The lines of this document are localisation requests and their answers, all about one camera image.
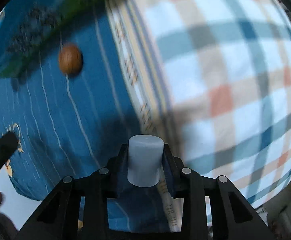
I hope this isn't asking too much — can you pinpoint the open cardboard box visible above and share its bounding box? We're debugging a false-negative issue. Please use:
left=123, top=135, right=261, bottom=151
left=0, top=0, right=100, bottom=79

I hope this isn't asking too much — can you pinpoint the plaid checkered blanket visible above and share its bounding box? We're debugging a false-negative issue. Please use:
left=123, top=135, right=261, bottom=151
left=125, top=0, right=291, bottom=208

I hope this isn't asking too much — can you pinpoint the grey cylindrical cap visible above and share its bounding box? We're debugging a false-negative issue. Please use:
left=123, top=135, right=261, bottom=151
left=128, top=135, right=164, bottom=187

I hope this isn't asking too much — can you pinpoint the blue striped blanket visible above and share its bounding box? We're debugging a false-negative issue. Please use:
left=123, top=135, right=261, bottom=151
left=0, top=4, right=176, bottom=233

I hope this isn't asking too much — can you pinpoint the brown walnut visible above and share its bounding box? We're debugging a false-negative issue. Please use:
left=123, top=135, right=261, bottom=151
left=58, top=43, right=82, bottom=75

